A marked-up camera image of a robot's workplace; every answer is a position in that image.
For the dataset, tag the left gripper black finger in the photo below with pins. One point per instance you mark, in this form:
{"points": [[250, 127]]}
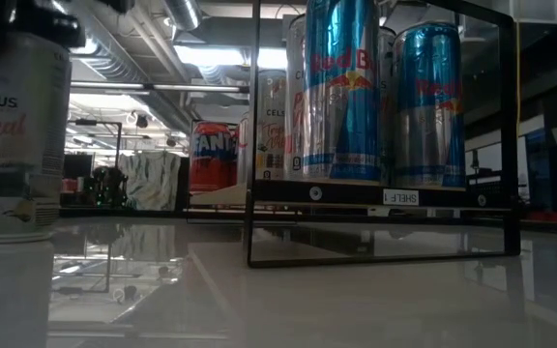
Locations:
{"points": [[51, 29]]}

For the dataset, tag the red soda can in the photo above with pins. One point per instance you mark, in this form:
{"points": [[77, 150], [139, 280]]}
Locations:
{"points": [[213, 164]]}

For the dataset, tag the silver Diet Coke can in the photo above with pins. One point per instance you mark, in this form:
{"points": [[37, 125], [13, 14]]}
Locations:
{"points": [[242, 159]]}

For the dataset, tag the blue silver Red Bull can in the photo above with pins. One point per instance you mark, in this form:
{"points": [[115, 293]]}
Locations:
{"points": [[341, 96]]}

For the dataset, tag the light blue Red Bull can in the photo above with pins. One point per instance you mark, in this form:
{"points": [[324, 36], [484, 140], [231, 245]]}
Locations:
{"points": [[428, 121]]}

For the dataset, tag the black monitor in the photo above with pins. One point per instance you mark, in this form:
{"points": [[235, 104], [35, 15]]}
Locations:
{"points": [[78, 166]]}

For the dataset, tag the long linear ceiling light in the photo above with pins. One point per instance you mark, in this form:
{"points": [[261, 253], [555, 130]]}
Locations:
{"points": [[196, 87]]}

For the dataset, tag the ceiling light panel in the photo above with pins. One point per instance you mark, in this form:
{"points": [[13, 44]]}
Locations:
{"points": [[208, 54], [272, 58]]}

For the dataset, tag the black equipment rack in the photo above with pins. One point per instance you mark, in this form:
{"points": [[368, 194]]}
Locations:
{"points": [[107, 188]]}

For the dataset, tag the white streaked cloth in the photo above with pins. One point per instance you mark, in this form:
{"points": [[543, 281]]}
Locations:
{"points": [[150, 181]]}

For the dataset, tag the black partition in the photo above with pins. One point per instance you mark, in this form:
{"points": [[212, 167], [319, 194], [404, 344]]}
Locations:
{"points": [[184, 183]]}

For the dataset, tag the large silver ceiling duct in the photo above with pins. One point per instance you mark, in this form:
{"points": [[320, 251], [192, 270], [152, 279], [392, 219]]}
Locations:
{"points": [[114, 58]]}

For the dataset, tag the black metal stand frame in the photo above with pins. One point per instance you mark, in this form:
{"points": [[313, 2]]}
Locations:
{"points": [[95, 122]]}

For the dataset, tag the black dome ceiling camera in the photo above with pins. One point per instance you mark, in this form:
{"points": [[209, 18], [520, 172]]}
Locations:
{"points": [[171, 141], [142, 121]]}

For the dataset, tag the wooden shelf black metal frame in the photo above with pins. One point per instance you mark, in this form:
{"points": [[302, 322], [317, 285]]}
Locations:
{"points": [[356, 195]]}

